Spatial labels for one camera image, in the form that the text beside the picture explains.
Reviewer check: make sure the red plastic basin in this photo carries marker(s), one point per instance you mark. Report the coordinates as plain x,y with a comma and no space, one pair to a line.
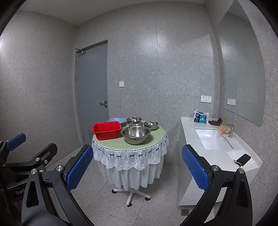
106,130

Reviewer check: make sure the black phone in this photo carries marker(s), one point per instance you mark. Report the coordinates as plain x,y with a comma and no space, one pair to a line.
244,159

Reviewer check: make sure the door closer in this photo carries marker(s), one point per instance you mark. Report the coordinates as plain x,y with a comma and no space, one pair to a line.
80,50

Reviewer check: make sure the blue plate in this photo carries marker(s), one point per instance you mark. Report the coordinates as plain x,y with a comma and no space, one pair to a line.
116,120

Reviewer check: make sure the white wall socket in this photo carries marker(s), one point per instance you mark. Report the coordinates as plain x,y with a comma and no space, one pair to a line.
203,98
208,99

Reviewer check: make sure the large steel bowl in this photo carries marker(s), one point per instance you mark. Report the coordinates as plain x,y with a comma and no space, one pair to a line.
135,137

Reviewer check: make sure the white table base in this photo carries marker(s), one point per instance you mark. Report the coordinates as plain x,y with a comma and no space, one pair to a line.
131,194

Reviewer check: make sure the white paper sheet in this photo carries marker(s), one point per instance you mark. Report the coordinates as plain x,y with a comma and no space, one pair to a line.
233,154

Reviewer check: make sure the blue white tissue pack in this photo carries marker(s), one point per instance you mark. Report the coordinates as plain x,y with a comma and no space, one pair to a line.
201,117

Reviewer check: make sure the orange cup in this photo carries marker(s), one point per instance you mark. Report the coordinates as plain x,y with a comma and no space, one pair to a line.
223,128

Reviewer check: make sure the grey door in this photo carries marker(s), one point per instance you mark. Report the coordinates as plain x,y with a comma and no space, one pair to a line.
91,87

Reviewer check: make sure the floor drain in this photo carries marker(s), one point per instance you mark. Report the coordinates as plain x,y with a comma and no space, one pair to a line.
185,212

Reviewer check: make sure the door vent grille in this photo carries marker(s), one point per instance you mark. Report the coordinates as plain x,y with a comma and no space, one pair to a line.
91,134

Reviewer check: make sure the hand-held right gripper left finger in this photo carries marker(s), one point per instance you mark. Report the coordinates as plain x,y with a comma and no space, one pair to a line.
79,167

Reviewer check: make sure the wall mirror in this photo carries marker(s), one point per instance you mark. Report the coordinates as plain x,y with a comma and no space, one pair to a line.
241,76

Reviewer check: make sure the metal faucet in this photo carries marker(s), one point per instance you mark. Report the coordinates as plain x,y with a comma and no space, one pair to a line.
231,130

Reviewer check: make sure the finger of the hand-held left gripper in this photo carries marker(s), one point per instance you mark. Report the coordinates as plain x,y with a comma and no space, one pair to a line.
46,152
16,139

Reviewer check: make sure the small steel bowl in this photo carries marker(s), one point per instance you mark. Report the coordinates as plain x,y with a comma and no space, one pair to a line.
150,125
134,120

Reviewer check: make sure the white sink basin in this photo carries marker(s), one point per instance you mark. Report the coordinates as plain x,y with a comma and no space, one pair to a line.
214,139

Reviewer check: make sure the white lace tablecloth green top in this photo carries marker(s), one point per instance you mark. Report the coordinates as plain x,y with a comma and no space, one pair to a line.
130,160

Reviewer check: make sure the brown cloth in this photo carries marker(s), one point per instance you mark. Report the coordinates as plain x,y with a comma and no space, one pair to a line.
215,122

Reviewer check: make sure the white light switch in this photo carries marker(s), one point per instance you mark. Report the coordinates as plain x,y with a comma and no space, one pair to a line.
121,84

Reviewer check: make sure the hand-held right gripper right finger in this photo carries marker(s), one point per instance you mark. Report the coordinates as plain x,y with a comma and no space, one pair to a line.
195,167

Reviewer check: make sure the white vanity counter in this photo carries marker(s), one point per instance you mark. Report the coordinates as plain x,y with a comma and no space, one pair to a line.
195,156

